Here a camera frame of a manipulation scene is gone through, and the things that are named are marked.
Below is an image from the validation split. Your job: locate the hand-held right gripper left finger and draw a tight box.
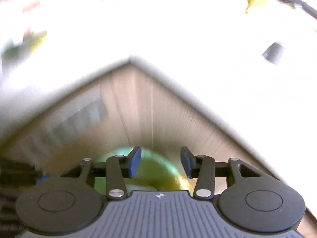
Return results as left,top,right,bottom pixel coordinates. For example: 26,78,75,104
61,146,142,201

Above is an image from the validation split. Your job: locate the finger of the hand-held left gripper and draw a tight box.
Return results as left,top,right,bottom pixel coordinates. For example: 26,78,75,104
36,175,53,184

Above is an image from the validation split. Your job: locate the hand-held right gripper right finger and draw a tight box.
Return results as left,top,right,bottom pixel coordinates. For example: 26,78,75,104
180,146,263,200

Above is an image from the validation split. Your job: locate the green trash bin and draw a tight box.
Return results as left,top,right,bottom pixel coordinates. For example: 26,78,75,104
95,147,195,195

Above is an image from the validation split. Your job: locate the wooden kitchen cabinet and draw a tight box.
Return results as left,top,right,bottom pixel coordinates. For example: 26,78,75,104
0,59,317,238

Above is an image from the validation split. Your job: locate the cabinet vent grille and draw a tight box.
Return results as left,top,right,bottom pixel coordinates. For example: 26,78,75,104
27,97,109,159

